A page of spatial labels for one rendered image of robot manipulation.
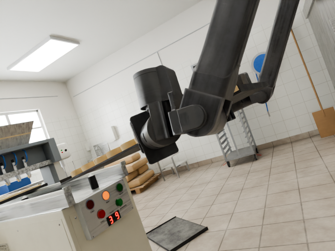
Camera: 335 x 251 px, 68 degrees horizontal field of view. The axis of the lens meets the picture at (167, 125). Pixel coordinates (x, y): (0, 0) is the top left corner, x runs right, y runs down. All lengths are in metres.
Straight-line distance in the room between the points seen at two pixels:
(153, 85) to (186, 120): 0.09
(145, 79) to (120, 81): 5.42
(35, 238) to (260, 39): 4.41
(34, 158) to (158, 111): 1.49
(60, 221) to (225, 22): 0.83
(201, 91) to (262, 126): 4.47
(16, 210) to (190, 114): 1.01
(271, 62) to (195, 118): 0.62
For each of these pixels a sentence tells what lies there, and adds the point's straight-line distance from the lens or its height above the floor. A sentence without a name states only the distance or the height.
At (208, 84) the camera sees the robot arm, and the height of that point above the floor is 1.01.
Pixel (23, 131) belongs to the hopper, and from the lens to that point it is 1.79.
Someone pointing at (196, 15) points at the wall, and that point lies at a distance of 5.17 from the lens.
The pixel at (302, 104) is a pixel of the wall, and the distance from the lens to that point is 4.76.
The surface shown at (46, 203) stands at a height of 0.87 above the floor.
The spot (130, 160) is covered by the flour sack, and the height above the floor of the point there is 0.62.
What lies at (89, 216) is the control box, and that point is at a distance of 0.98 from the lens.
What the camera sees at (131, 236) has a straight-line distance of 1.15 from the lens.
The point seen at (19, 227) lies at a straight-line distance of 1.24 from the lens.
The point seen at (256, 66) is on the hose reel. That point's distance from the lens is 4.63.
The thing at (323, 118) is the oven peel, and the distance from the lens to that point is 4.54.
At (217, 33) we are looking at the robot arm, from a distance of 0.37.
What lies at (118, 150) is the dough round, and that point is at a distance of 0.68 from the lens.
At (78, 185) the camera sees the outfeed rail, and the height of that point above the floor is 0.86.
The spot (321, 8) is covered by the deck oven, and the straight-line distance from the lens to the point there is 3.87.
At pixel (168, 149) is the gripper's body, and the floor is 0.94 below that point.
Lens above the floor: 0.98
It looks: 1 degrees up
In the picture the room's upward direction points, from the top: 20 degrees counter-clockwise
